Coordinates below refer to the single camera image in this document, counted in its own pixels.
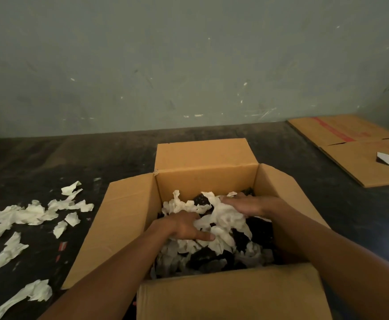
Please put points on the person's left forearm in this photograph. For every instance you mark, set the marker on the person's left forearm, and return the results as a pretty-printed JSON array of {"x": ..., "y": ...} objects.
[{"x": 111, "y": 279}]

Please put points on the black textured item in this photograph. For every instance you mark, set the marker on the black textured item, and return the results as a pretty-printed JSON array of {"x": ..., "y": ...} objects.
[{"x": 261, "y": 231}]

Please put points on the person's right forearm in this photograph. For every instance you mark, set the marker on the person's right forearm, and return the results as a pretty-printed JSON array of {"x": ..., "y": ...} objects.
[{"x": 331, "y": 259}]

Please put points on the flattened brown cardboard sheet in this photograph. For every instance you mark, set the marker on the flattened brown cardboard sheet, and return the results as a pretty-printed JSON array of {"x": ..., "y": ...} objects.
[{"x": 357, "y": 156}]

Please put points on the person's left thumb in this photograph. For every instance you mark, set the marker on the person's left thumb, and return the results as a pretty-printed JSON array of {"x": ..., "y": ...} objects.
[{"x": 205, "y": 235}]

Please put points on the person's right hand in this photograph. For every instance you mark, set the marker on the person's right hand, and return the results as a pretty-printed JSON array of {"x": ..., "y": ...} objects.
[{"x": 251, "y": 204}]

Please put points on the white paper filling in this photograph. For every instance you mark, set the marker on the white paper filling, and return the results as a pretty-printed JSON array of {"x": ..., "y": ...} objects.
[{"x": 226, "y": 216}]

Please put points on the person's right fingers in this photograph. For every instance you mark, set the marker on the person's right fingers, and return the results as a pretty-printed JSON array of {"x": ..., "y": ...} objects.
[{"x": 234, "y": 199}]

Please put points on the open brown cardboard box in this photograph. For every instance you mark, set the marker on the open brown cardboard box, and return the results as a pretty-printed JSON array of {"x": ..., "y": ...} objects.
[{"x": 201, "y": 163}]

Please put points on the scattered torn white paper scraps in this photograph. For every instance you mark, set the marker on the scattered torn white paper scraps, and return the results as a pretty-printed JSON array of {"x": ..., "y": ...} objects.
[{"x": 27, "y": 213}]

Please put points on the person's left hand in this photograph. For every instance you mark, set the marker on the person's left hand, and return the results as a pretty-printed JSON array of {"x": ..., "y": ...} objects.
[{"x": 176, "y": 226}]

